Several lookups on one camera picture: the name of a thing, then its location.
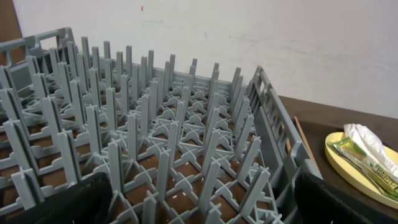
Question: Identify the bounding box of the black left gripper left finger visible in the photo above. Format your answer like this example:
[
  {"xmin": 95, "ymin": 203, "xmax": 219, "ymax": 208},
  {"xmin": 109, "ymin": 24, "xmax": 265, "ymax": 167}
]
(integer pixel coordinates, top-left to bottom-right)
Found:
[{"xmin": 1, "ymin": 172, "xmax": 113, "ymax": 223}]

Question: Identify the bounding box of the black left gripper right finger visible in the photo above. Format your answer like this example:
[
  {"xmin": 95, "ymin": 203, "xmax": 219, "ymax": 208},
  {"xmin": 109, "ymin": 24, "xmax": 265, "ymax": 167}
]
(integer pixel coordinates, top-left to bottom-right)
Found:
[{"xmin": 294, "ymin": 172, "xmax": 397, "ymax": 224}]

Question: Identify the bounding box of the green snack wrapper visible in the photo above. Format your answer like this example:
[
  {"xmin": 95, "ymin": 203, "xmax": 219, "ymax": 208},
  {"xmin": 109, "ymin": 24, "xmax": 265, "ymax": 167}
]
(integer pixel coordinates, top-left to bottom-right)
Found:
[{"xmin": 327, "ymin": 137, "xmax": 397, "ymax": 201}]

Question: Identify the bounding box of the wooden chopstick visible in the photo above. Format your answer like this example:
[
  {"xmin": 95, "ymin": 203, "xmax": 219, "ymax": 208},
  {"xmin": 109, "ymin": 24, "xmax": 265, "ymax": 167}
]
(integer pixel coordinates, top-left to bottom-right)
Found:
[{"xmin": 294, "ymin": 116, "xmax": 318, "ymax": 168}]

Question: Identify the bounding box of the white napkin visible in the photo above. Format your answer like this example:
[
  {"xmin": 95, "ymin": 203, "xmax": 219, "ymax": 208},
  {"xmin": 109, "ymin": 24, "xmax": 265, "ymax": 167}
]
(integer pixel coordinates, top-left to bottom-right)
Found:
[{"xmin": 343, "ymin": 124, "xmax": 397, "ymax": 182}]

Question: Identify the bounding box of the yellow round plate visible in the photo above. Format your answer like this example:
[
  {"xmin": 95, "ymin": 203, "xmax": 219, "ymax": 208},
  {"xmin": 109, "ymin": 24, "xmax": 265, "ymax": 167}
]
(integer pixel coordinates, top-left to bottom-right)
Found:
[{"xmin": 325, "ymin": 132, "xmax": 397, "ymax": 209}]

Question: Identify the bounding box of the dark brown serving tray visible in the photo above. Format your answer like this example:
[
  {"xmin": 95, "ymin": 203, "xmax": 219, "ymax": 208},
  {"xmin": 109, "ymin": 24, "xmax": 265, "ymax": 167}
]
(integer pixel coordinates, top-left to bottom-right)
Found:
[{"xmin": 299, "ymin": 114, "xmax": 397, "ymax": 220}]

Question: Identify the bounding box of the grey plastic dish rack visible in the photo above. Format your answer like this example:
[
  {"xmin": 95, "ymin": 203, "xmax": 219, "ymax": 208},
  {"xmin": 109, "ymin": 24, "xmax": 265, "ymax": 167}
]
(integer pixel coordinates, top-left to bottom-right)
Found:
[{"xmin": 1, "ymin": 27, "xmax": 318, "ymax": 223}]

